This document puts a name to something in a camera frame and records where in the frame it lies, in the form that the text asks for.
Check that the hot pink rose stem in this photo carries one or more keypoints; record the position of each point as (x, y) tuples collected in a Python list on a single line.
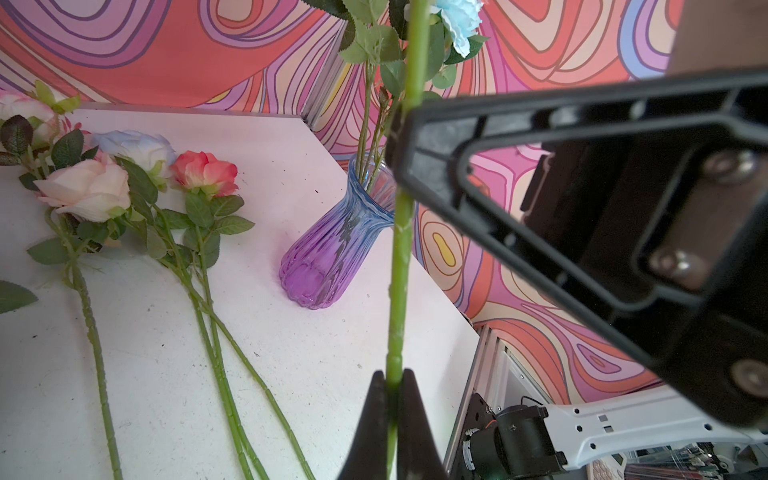
[(416, 66)]

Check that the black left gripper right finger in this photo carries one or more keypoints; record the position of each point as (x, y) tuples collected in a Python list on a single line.
[(417, 456)]

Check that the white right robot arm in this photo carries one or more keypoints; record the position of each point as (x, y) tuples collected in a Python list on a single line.
[(540, 441)]

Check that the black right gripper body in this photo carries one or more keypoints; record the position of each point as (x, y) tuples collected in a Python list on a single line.
[(654, 233)]

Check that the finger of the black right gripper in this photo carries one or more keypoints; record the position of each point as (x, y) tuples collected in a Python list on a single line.
[(473, 160)]

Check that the light blue flower stem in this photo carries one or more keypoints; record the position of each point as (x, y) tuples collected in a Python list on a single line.
[(376, 38)]

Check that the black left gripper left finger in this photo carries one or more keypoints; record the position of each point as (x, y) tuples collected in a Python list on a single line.
[(367, 458)]

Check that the purple blue glass vase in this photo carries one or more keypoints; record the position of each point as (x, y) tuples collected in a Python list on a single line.
[(317, 269)]

